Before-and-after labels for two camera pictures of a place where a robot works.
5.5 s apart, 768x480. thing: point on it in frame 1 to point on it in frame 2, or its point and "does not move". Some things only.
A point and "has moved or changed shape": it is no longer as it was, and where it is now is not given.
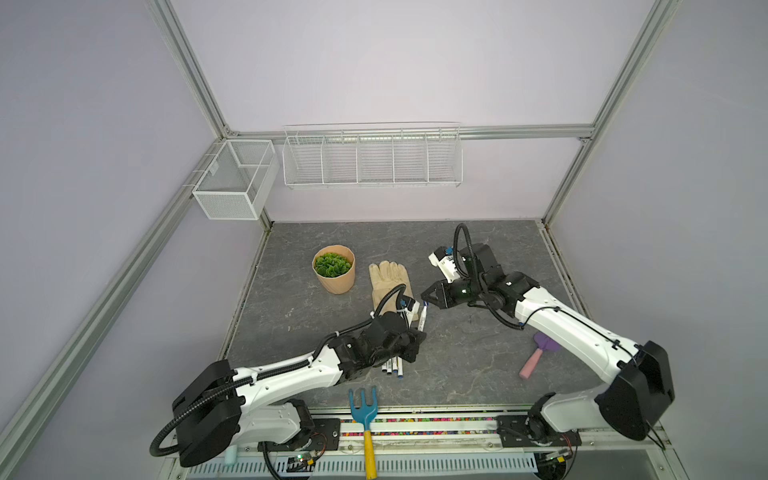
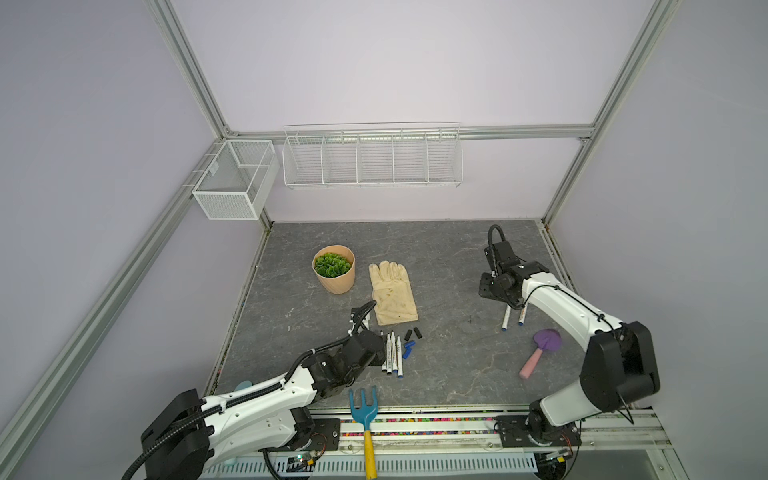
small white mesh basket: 241,182 does not move
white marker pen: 422,318 has moved or changed shape
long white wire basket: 372,155 does not move
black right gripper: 442,299 to 484,287
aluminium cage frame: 28,412 does not move
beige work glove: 385,279 does not move
